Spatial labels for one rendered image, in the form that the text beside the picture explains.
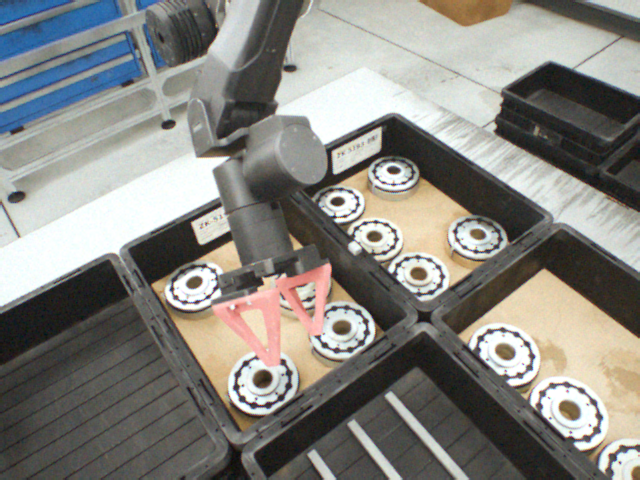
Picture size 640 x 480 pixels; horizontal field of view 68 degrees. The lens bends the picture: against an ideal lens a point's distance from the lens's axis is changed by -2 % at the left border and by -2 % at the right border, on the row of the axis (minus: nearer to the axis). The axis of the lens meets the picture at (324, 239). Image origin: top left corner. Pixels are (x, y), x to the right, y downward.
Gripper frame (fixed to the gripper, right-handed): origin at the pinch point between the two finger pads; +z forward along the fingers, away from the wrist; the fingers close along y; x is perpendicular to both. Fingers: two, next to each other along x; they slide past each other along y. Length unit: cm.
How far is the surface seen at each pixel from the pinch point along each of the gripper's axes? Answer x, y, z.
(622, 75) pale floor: -81, 287, -46
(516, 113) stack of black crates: -24, 137, -30
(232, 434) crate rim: 12.9, 0.9, 9.6
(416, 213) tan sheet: -3, 50, -8
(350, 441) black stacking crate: 5.4, 14.1, 18.3
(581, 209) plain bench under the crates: -32, 81, 2
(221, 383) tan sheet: 23.0, 13.0, 6.8
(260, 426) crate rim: 10.1, 2.8, 9.8
